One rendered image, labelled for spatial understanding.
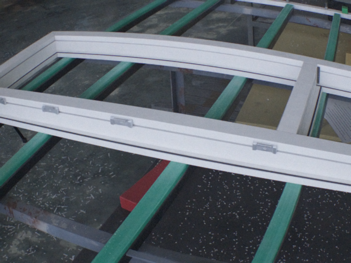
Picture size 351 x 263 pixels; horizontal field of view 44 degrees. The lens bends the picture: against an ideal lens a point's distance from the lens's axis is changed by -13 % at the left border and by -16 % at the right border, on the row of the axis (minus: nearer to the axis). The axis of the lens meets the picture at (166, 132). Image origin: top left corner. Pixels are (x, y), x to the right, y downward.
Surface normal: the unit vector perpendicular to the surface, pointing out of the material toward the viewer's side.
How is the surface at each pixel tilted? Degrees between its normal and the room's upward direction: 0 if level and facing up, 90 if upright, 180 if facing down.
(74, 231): 0
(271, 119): 0
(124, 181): 0
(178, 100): 90
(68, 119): 90
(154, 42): 90
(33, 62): 90
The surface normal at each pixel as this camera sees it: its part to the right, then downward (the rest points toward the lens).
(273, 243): -0.06, -0.86
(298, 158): -0.41, 0.49
